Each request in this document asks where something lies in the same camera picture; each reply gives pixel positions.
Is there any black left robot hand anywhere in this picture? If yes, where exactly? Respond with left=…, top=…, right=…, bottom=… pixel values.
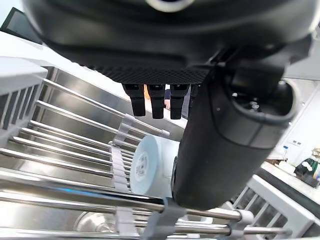
left=21, top=0, right=320, bottom=211

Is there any stainless steel sink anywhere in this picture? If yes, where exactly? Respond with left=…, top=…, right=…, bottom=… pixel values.
left=0, top=65, right=251, bottom=240

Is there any white ceramic cup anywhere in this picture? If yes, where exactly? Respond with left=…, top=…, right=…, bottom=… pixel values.
left=129, top=134, right=181, bottom=198

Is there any steel sink drain strainer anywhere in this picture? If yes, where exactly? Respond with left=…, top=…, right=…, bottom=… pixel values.
left=74, top=211, right=121, bottom=234

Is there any steel roll-up drying rack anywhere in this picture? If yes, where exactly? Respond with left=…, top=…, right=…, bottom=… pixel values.
left=0, top=77, right=293, bottom=240

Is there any black flat panel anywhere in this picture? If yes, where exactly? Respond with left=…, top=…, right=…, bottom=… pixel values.
left=0, top=6, right=44, bottom=46

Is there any white slotted plastic basket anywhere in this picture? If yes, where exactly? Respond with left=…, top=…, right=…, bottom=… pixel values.
left=0, top=56, right=49, bottom=149
left=231, top=173, right=320, bottom=240

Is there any small clear bottle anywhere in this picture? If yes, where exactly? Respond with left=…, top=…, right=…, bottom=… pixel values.
left=283, top=144, right=292, bottom=164

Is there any dark green bag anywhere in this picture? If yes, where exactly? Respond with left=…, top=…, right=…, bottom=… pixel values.
left=294, top=148, right=320, bottom=189

